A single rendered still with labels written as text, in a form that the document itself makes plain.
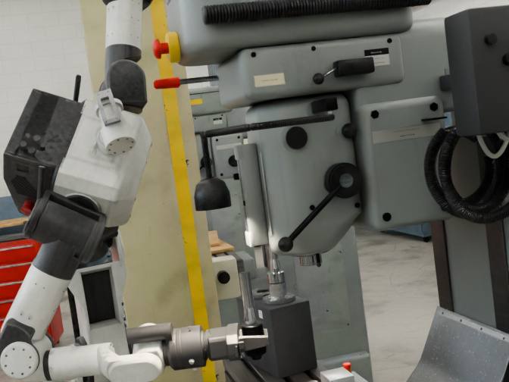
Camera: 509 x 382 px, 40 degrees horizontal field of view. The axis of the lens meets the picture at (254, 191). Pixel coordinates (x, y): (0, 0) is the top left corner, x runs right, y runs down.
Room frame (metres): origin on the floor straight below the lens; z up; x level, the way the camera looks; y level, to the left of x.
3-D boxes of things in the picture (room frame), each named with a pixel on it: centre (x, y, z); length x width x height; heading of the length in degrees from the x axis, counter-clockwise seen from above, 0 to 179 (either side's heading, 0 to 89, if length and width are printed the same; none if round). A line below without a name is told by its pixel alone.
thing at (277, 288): (1.86, -0.03, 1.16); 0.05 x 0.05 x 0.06
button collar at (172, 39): (1.41, 0.12, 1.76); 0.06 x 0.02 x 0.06; 14
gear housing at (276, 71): (1.47, -0.14, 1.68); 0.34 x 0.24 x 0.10; 104
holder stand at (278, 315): (1.90, -0.01, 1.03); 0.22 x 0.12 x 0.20; 25
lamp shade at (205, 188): (1.38, 0.09, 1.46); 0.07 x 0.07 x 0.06
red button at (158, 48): (1.40, 0.15, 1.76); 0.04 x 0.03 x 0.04; 14
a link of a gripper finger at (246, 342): (1.43, 0.04, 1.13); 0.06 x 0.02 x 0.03; 89
